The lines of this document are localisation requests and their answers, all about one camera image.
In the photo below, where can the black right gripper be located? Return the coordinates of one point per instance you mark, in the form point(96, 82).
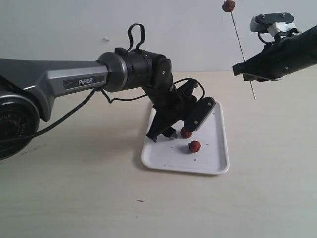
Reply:
point(271, 64)

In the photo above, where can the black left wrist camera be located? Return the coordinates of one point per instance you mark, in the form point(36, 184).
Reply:
point(199, 114)

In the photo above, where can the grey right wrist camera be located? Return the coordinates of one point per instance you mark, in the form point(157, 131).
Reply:
point(261, 22)

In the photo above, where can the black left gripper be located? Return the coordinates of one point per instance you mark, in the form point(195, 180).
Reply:
point(171, 104)

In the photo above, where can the thin metal skewer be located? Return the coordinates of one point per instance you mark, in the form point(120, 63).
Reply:
point(241, 50)

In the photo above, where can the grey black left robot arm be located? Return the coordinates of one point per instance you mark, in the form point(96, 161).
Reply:
point(28, 89)

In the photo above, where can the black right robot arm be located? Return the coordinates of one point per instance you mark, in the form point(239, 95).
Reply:
point(308, 47)

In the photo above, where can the red-brown meat ball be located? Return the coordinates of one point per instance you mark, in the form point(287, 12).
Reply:
point(185, 133)
point(228, 5)
point(194, 146)

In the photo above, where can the white rectangular plastic tray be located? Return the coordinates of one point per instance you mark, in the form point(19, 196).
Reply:
point(169, 154)

